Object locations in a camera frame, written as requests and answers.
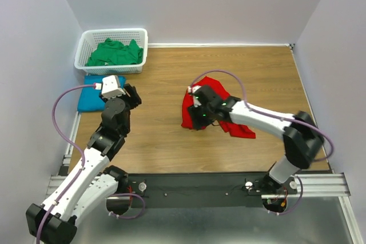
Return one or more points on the aluminium frame rail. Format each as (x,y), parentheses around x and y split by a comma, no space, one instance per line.
(323,185)

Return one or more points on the blue folded t shirt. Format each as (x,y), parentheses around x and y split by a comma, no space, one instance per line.
(89,100)

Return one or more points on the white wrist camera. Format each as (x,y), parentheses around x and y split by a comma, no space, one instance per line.
(111,88)
(192,92)

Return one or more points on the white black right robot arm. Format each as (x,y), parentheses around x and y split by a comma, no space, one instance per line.
(302,139)

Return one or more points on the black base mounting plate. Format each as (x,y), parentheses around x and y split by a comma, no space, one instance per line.
(190,190)

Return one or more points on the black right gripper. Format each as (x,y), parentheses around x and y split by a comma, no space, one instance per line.
(194,112)

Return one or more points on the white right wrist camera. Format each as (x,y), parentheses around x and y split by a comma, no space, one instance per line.
(192,92)

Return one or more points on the green crumpled t shirt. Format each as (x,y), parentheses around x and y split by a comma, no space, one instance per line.
(115,53)

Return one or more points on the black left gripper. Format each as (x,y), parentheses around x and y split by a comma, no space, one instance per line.
(135,100)

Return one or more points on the white table edge rail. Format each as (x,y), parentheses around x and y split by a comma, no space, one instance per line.
(191,45)

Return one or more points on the red t shirt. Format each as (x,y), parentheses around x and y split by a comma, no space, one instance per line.
(221,110)

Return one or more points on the white plastic laundry basket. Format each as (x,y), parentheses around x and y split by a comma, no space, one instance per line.
(90,39)

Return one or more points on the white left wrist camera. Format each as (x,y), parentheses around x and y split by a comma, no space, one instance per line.
(111,88)

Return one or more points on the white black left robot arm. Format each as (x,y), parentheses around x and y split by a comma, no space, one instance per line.
(93,179)

